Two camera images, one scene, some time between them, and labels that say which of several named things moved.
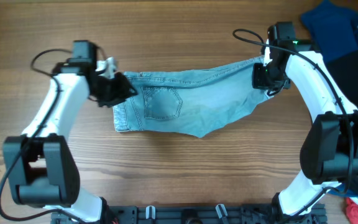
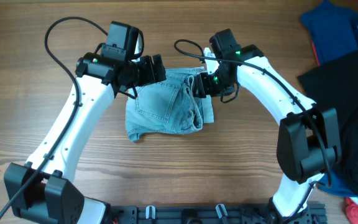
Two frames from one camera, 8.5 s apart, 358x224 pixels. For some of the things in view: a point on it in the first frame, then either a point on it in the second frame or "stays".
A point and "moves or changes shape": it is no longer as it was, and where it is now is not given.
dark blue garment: (335, 28) stays
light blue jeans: (194, 101) moves or changes shape
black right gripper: (260, 76) -> (201, 85)
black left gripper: (114, 90) -> (153, 69)
